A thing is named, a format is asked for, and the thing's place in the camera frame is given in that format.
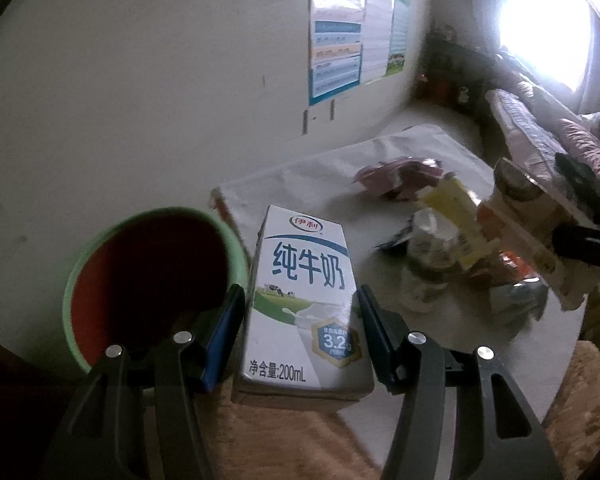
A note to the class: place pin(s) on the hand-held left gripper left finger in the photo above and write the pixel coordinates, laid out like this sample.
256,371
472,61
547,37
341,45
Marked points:
222,340

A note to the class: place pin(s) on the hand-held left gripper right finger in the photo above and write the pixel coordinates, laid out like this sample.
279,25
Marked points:
376,340

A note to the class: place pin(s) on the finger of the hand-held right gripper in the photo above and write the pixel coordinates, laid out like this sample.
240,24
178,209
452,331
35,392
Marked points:
582,185
587,245

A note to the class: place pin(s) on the beige snack packet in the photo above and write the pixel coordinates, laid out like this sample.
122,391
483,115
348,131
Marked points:
535,220

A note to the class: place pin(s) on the white milk carton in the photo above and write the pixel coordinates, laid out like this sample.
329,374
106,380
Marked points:
300,310

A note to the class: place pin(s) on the green bin with red inside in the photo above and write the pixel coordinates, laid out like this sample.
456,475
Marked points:
145,280

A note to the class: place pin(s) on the yellow snack wrapper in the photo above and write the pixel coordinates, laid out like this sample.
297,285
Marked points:
455,210

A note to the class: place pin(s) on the orange snack wrapper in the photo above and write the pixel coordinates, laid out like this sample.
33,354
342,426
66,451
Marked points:
517,265

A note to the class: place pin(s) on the pink patterned quilt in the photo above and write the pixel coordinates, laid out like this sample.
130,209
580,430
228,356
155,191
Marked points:
545,120

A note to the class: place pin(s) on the crumpled silver wrapper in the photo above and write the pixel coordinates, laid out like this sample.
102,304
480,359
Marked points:
517,302

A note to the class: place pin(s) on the white plastic cup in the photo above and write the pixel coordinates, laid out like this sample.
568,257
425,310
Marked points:
430,260

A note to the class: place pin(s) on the pink snack wrapper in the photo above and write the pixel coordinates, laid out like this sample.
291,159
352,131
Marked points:
395,175

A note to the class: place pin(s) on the bright window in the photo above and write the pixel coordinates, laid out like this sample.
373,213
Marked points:
545,20

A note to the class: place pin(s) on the dark shelf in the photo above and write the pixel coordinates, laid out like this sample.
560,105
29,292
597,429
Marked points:
450,70

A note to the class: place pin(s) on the white cloth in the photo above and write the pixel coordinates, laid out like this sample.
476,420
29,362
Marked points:
300,180

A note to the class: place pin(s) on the wall poster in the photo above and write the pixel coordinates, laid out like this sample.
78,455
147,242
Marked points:
355,25

